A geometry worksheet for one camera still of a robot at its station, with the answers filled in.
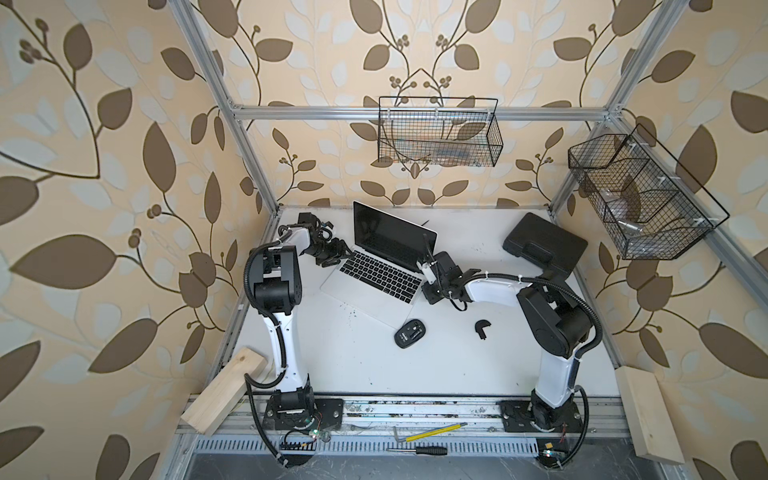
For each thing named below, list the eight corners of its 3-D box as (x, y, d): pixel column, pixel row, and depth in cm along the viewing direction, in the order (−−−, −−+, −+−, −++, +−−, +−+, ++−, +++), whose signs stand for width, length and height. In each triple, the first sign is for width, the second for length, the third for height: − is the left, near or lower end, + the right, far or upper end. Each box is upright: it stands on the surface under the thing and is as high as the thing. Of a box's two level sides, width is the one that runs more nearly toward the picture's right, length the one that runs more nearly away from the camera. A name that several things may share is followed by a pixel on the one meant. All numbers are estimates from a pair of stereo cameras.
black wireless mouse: (399, 352, 87) (399, 348, 84) (390, 334, 90) (390, 330, 88) (428, 336, 90) (429, 332, 87) (418, 319, 93) (418, 315, 91)
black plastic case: (499, 247, 110) (503, 239, 106) (523, 218, 119) (528, 208, 115) (563, 284, 100) (570, 276, 96) (584, 248, 109) (591, 240, 105)
